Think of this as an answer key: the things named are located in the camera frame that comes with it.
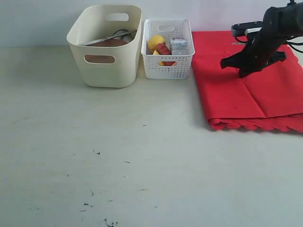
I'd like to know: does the white perforated plastic basket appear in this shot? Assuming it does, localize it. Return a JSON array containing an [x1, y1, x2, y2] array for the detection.
[[141, 19, 195, 79]]

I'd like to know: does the red tablecloth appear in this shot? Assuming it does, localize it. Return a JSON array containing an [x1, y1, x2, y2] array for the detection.
[[192, 31, 303, 132]]

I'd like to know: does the blue white milk carton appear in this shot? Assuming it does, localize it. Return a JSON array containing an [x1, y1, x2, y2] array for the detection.
[[169, 38, 188, 55]]

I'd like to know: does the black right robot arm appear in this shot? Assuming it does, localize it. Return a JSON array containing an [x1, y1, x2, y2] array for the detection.
[[220, 0, 303, 78]]

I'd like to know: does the stainless steel cup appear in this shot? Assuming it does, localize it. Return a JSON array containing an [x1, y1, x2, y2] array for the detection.
[[113, 29, 133, 43]]

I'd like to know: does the brown clay plate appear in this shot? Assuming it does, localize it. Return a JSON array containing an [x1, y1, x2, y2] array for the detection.
[[85, 38, 127, 64]]

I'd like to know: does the metal table knife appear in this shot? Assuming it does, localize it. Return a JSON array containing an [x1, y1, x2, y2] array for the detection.
[[79, 29, 137, 46]]

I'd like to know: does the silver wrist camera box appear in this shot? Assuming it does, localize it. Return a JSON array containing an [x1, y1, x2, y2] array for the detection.
[[231, 21, 263, 37]]

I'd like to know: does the yellow lemon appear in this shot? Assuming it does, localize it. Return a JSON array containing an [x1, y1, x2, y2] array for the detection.
[[147, 35, 166, 54]]

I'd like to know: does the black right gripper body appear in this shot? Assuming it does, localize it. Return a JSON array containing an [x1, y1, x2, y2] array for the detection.
[[239, 30, 287, 73]]

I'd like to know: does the cream plastic tub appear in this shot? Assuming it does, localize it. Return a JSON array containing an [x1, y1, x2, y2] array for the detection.
[[66, 4, 142, 88]]

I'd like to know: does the yellow cheese wedge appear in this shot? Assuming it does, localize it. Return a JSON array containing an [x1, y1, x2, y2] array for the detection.
[[153, 50, 166, 66]]

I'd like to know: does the red sausage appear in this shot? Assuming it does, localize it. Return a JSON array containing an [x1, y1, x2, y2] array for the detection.
[[157, 43, 171, 55]]

